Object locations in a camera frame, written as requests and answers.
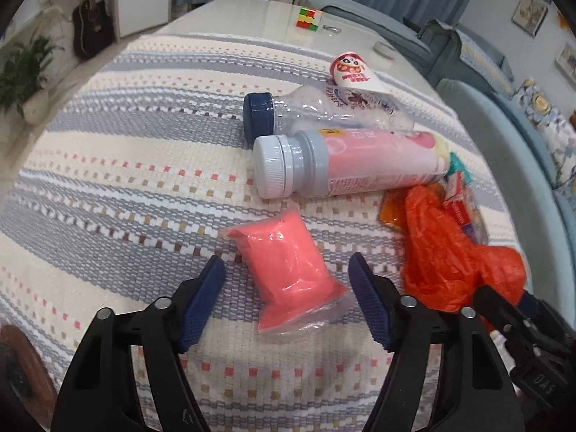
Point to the orange plastic bag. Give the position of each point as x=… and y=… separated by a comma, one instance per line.
x=443, y=267

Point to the pink bottle grey cap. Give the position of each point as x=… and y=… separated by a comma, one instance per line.
x=334, y=162

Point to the pink foam packet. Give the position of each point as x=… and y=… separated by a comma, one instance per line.
x=298, y=291

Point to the round glass ashtray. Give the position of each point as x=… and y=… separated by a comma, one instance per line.
x=384, y=50

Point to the clear bottle blue cap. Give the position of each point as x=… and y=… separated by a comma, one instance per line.
x=332, y=107

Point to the small metal key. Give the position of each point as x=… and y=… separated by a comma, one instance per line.
x=331, y=30

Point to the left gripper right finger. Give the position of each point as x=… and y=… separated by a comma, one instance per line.
x=377, y=297

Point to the black guitar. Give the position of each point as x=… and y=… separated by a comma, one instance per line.
x=93, y=29

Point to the green potted plant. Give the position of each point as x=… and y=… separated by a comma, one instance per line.
x=24, y=80

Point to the orange snack wrapper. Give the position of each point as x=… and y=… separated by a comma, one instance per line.
x=456, y=197

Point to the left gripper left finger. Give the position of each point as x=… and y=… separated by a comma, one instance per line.
x=195, y=299

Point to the colourful puzzle cube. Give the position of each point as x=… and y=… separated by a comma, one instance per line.
x=308, y=19

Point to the red white paper cup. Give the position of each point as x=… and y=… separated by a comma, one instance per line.
x=350, y=71

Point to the floral long cushion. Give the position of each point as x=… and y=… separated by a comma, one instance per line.
x=557, y=132

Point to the blue chaise ottoman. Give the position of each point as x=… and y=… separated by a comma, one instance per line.
x=404, y=39

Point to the teal small wrapper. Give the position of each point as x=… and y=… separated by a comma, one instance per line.
x=456, y=165

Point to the white coffee table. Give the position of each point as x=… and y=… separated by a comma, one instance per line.
x=275, y=21

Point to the blue fabric sofa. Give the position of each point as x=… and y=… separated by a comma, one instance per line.
x=475, y=79

